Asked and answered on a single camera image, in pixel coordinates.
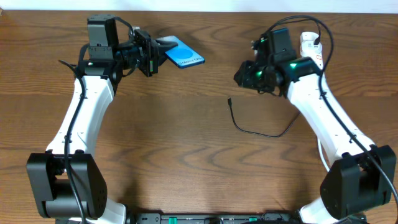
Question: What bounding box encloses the blue Galaxy smartphone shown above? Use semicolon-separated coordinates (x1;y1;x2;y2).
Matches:
159;35;205;68

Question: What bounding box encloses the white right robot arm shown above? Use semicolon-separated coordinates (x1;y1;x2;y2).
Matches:
234;28;396;223

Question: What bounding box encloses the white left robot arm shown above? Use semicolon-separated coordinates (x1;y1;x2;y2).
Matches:
26;14;177;223

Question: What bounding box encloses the white power strip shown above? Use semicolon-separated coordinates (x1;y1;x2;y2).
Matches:
300;32;323;69

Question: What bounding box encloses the black charger cable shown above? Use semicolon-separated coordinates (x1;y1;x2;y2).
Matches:
227;19;322;139

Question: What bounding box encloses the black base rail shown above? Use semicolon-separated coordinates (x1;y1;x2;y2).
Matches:
125;212;303;224

